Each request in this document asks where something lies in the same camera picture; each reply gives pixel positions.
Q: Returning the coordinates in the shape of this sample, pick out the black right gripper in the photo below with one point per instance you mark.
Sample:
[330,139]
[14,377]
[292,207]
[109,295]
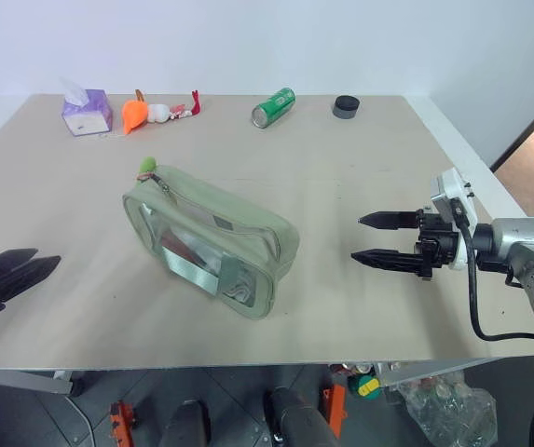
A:
[436,244]

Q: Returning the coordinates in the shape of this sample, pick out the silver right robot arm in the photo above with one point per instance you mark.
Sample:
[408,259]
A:
[523,261]

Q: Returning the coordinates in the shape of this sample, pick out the green zippered pouch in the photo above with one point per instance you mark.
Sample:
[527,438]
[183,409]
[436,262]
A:
[229,223]

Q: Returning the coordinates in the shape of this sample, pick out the black tape roll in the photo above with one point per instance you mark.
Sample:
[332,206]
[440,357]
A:
[345,106]

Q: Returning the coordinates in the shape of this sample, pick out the green pompom zipper pull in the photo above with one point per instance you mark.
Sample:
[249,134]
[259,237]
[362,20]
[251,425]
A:
[147,164]

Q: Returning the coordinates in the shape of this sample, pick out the orange black clamp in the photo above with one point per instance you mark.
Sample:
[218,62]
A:
[122,423]
[334,402]

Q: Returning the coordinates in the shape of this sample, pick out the purple tissue box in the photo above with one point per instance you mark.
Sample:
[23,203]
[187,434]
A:
[87,112]

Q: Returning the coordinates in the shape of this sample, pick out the green soda can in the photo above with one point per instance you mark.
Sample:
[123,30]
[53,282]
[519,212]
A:
[273,107]

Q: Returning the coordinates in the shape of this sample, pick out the clear plastic bag of bottles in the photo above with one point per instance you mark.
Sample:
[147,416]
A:
[443,402]

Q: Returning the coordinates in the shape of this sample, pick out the orange carrot plush toy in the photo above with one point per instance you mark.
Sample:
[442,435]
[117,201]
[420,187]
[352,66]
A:
[133,114]

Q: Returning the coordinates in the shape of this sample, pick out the red white plush toy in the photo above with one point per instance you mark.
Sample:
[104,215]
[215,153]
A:
[187,109]

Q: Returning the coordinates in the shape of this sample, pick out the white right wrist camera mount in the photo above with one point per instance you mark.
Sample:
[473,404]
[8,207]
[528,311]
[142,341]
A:
[455,200]

